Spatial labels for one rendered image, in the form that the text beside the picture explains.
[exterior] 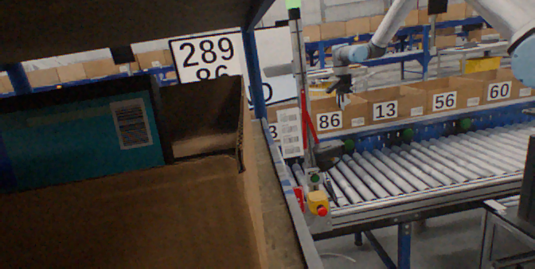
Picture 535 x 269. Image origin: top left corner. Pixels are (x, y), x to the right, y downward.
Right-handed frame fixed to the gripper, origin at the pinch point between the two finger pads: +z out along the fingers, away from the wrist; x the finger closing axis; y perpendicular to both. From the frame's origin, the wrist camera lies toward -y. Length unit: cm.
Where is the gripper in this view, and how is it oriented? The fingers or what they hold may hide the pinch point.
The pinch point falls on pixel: (340, 107)
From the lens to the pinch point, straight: 166.3
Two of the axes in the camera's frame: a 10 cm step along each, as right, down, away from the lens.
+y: 9.8, -1.7, 0.5
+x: -0.9, -2.8, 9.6
